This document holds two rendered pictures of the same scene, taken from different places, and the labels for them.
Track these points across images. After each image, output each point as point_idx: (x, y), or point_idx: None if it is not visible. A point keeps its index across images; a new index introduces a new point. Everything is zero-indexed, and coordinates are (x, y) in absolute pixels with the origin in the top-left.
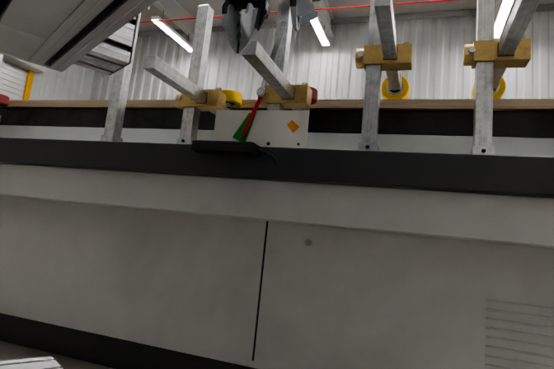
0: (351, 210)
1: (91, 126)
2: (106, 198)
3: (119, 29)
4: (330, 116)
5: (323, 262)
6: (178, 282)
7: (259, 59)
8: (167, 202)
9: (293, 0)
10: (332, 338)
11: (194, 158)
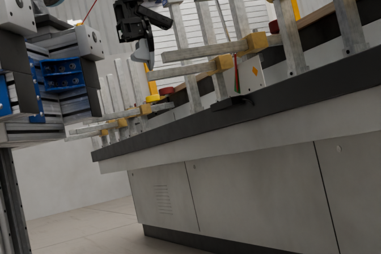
0: (305, 127)
1: (211, 91)
2: (208, 153)
3: (81, 102)
4: (317, 28)
5: (353, 164)
6: (285, 200)
7: (173, 60)
8: (229, 148)
9: None
10: (378, 229)
11: (222, 114)
